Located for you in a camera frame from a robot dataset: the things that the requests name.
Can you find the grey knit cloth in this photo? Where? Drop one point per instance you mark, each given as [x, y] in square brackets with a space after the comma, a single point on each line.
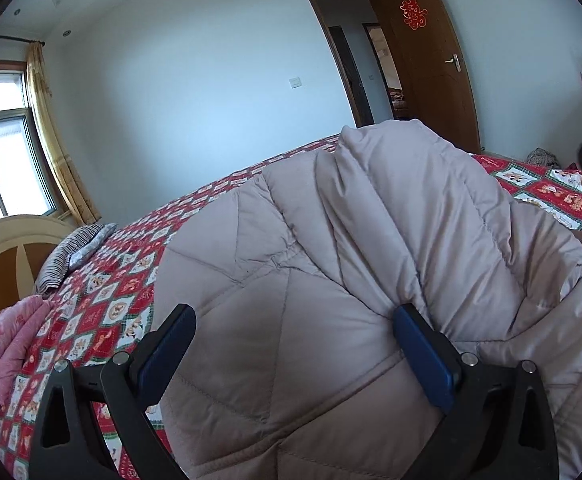
[541, 157]

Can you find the white wall switch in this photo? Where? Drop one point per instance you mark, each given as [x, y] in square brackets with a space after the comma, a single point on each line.
[295, 82]

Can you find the window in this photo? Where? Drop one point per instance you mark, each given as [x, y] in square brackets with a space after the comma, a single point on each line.
[6, 160]

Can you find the cream and wood headboard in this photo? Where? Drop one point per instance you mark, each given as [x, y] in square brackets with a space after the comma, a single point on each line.
[1, 240]

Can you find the beige quilted down jacket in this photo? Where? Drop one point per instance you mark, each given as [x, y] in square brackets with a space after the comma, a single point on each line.
[321, 260]

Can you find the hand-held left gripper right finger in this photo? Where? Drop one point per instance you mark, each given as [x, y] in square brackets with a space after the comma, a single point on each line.
[421, 355]

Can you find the red printed patchwork bedspread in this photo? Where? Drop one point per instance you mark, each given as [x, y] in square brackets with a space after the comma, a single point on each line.
[121, 300]

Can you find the pink folded blanket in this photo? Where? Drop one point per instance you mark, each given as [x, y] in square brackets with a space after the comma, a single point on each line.
[6, 345]

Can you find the brown wooden door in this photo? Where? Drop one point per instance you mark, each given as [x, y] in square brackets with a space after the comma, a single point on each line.
[431, 100]

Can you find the striped pillow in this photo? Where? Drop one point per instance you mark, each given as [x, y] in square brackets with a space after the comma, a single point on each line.
[56, 265]

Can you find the grey dotted pillow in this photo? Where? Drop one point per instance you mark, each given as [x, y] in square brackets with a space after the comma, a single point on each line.
[88, 250]

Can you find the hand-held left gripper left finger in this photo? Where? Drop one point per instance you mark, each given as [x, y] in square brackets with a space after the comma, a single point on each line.
[168, 350]

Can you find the yellow patterned curtain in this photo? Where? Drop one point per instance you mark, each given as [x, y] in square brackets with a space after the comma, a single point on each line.
[51, 125]

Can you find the dark curtain rod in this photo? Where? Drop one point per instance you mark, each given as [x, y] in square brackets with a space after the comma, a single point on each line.
[16, 38]

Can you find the red paper door decoration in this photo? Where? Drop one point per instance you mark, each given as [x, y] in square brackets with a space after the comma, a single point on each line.
[413, 12]

